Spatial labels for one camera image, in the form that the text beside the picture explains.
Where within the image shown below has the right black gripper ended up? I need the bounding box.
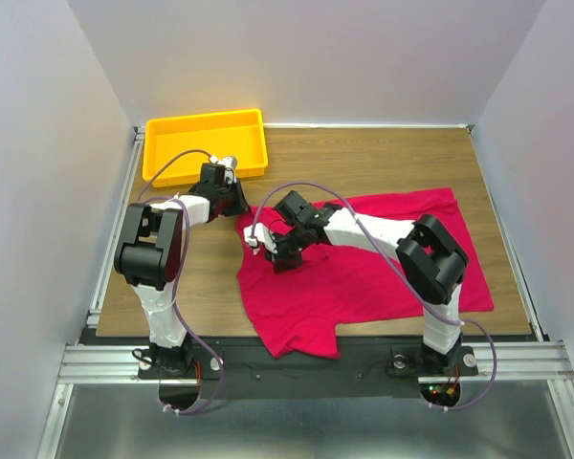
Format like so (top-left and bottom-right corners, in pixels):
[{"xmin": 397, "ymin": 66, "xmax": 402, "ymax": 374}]
[{"xmin": 263, "ymin": 224, "xmax": 309, "ymax": 275}]

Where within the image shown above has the yellow plastic tray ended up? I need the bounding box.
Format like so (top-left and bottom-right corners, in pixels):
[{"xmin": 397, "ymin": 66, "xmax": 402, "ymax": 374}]
[{"xmin": 142, "ymin": 108, "xmax": 269, "ymax": 187}]

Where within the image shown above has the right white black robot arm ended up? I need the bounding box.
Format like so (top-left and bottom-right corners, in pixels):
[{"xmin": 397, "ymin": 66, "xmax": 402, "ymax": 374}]
[{"xmin": 246, "ymin": 190, "xmax": 469, "ymax": 373}]

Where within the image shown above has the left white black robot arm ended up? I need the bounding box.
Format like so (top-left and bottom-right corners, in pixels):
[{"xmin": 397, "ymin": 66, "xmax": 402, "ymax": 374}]
[{"xmin": 114, "ymin": 156, "xmax": 249, "ymax": 378}]

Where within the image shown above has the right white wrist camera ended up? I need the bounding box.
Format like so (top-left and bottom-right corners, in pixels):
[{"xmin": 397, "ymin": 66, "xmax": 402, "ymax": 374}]
[{"xmin": 242, "ymin": 223, "xmax": 276, "ymax": 254}]

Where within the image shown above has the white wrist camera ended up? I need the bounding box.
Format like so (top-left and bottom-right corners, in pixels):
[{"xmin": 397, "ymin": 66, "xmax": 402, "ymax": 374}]
[
  {"xmin": 242, "ymin": 223, "xmax": 276, "ymax": 254},
  {"xmin": 210, "ymin": 155, "xmax": 237, "ymax": 185}
]

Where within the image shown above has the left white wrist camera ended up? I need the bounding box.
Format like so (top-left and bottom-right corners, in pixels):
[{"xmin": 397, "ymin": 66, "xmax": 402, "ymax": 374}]
[{"xmin": 210, "ymin": 155, "xmax": 237, "ymax": 185}]

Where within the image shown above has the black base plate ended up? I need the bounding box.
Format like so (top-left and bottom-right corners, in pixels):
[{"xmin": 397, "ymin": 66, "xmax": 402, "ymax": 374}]
[{"xmin": 132, "ymin": 337, "xmax": 478, "ymax": 412}]

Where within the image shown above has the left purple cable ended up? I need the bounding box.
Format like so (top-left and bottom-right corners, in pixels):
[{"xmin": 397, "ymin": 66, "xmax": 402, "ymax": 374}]
[{"xmin": 136, "ymin": 150, "xmax": 229, "ymax": 416}]

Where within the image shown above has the aluminium frame rail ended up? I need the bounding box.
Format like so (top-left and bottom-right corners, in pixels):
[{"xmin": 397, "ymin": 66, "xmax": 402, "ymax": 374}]
[{"xmin": 36, "ymin": 126, "xmax": 145, "ymax": 458}]

